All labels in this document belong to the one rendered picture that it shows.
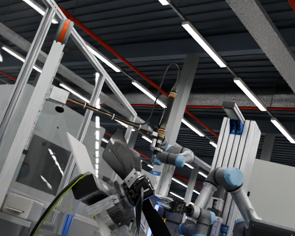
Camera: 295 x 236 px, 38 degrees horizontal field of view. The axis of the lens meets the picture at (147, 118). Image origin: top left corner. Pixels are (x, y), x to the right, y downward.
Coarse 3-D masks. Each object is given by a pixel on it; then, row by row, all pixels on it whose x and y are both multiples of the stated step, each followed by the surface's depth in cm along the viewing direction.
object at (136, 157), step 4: (132, 152) 252; (136, 152) 257; (132, 156) 247; (136, 156) 251; (136, 160) 246; (140, 160) 250; (136, 164) 242; (140, 164) 245; (136, 168) 239; (140, 168) 241
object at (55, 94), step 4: (52, 88) 228; (56, 88) 228; (60, 88) 229; (48, 92) 228; (52, 92) 227; (56, 92) 228; (60, 92) 229; (64, 92) 229; (68, 92) 230; (48, 96) 227; (52, 96) 227; (56, 96) 228; (60, 96) 228; (64, 96) 229; (48, 100) 232; (52, 100) 229; (56, 100) 227; (60, 100) 228; (64, 100) 229; (64, 104) 231
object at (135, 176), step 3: (132, 171) 224; (135, 171) 225; (129, 174) 222; (132, 174) 224; (135, 174) 226; (126, 177) 221; (129, 177) 223; (135, 177) 226; (126, 180) 221; (129, 180) 223; (132, 180) 224; (126, 183) 221; (129, 183) 223; (132, 183) 224; (129, 186) 223
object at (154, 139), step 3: (153, 132) 244; (153, 135) 243; (156, 135) 244; (150, 138) 246; (153, 138) 244; (156, 138) 243; (153, 141) 243; (153, 144) 243; (153, 147) 242; (156, 147) 241; (153, 150) 245; (159, 150) 241
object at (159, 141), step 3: (174, 87) 254; (171, 90) 254; (174, 90) 253; (159, 138) 244; (162, 138) 246; (156, 141) 244; (159, 141) 244; (156, 144) 244; (159, 144) 244; (159, 147) 244; (156, 150) 243; (153, 153) 243; (156, 153) 243
